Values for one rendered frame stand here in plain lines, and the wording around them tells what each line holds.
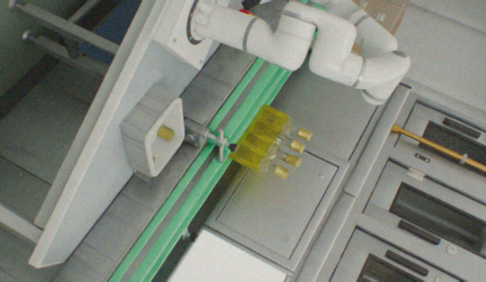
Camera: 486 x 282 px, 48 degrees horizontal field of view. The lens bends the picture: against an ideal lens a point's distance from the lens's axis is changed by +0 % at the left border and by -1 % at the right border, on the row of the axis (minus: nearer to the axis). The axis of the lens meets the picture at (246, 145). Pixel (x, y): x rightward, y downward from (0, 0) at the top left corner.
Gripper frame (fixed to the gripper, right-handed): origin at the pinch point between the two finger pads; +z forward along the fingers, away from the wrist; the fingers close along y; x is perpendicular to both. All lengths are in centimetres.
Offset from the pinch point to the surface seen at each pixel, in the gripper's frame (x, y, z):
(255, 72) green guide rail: 21.5, 3.8, 6.3
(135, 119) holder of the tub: 17, 55, 20
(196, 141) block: 32.3, 29.4, 22.9
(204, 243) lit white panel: 64, 36, 33
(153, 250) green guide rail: 53, 58, 33
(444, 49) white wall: 123, -506, 20
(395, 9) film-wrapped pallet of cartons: 51, -420, 39
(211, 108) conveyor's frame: 25.1, 23.7, 15.9
